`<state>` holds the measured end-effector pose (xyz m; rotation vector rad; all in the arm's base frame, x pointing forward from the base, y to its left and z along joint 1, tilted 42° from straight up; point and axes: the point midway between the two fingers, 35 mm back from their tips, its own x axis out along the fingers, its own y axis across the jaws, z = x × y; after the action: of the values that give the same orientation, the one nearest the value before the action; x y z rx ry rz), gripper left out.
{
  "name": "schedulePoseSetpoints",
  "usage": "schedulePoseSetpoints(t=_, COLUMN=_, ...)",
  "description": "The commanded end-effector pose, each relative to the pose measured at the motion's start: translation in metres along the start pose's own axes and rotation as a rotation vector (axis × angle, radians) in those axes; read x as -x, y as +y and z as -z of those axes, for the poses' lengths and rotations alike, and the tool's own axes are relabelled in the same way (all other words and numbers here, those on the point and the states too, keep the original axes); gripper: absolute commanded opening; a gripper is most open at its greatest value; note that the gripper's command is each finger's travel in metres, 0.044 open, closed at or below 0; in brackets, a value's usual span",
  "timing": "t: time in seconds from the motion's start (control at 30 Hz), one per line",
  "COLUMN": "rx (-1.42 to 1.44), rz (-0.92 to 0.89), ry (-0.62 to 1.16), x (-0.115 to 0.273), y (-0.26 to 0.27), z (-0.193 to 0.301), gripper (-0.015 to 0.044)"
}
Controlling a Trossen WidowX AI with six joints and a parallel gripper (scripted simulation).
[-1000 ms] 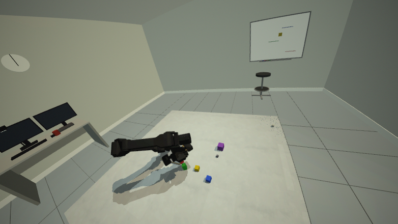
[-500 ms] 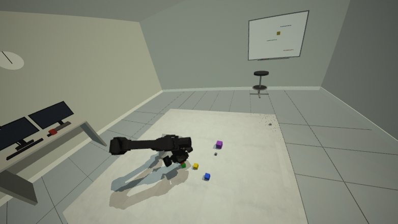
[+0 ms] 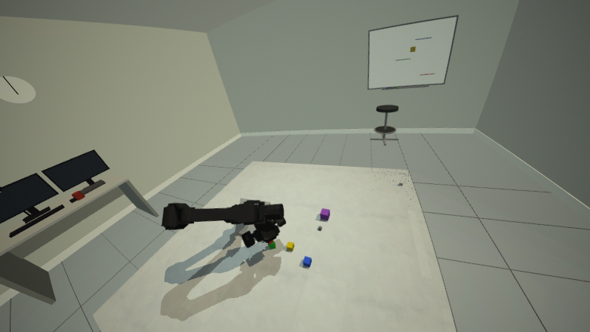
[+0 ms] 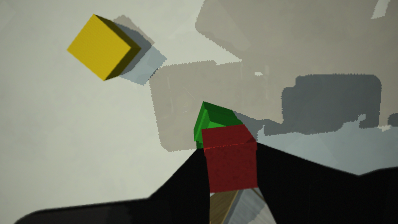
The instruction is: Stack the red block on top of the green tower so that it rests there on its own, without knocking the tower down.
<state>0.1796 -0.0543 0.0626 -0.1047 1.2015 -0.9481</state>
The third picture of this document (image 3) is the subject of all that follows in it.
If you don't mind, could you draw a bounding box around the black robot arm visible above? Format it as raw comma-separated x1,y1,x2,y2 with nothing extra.
162,200,284,243

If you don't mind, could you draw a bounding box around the purple block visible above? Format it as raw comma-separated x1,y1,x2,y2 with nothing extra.
320,208,330,221

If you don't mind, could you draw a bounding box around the blue block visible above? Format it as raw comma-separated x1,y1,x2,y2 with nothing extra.
303,257,312,268

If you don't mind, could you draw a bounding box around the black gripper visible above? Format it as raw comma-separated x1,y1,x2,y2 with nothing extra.
241,218,286,248

